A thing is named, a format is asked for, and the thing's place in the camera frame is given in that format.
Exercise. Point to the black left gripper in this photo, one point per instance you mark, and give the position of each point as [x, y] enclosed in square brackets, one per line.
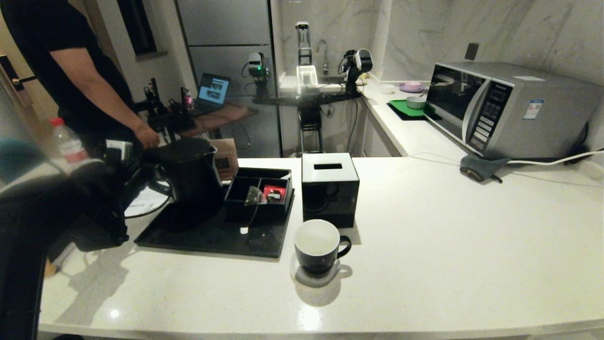
[115, 182]

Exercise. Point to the black electric kettle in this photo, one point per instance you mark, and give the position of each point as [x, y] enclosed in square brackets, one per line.
[193, 179]

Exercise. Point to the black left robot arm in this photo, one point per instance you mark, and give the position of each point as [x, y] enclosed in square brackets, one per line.
[33, 226]

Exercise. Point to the person's bare hand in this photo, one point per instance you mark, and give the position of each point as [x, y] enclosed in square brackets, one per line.
[147, 137]

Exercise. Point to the white printed paper sheet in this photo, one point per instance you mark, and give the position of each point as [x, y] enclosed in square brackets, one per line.
[144, 203]

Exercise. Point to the brown QR code sign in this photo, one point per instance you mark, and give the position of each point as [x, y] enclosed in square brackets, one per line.
[229, 152]

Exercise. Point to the plastic bottle red cap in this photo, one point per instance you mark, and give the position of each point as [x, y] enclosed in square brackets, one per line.
[70, 144]

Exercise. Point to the black serving tray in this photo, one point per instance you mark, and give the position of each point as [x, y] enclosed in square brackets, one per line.
[212, 241]

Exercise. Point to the wooden desk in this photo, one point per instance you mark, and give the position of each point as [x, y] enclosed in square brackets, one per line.
[226, 116]

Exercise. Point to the open laptop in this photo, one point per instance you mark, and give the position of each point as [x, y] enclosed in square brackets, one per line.
[214, 90]

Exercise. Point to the black compartment organizer box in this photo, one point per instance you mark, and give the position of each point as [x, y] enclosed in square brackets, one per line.
[257, 213]

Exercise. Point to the red sachet packet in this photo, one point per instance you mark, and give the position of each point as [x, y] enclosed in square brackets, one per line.
[274, 191]

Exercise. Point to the beige wooden door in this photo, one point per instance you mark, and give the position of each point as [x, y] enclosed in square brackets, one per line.
[42, 111]

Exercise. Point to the dark window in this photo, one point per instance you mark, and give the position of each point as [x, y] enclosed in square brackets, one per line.
[137, 27]

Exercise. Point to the person in black t-shirt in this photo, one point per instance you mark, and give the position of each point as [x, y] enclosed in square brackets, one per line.
[61, 47]

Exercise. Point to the grey refrigerator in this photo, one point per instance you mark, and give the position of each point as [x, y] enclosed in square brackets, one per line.
[226, 28]

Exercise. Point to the black tissue box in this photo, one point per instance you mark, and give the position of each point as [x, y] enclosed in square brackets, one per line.
[330, 197]

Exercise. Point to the white dish rack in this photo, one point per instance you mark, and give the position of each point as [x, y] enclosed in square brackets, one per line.
[306, 76]

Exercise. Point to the black cup white inside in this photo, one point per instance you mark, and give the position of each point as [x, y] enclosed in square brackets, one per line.
[316, 257]

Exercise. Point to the upright black gripper stand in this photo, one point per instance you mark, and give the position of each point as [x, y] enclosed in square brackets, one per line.
[302, 32]

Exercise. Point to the white saucer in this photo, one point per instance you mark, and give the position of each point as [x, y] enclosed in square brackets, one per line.
[326, 280]

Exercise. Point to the small white bowl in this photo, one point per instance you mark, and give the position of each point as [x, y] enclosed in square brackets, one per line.
[386, 89]

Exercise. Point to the green cutting mat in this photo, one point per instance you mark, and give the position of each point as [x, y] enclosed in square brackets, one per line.
[401, 117]

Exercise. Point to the green cutting board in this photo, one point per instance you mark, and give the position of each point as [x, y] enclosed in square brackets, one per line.
[400, 107]

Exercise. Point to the small grey bowl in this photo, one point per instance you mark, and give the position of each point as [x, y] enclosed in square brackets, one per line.
[415, 102]

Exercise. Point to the purple plate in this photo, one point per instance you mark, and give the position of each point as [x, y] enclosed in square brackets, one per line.
[411, 88]

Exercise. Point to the grey-blue cloth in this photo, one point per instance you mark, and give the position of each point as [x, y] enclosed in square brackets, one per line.
[476, 166]

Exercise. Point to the silver microwave oven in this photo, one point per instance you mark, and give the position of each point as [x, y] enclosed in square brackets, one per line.
[542, 116]

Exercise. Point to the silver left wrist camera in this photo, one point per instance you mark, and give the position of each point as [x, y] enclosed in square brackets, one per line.
[119, 151]

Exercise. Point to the black wall outlet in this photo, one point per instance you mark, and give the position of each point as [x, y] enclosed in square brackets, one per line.
[471, 52]

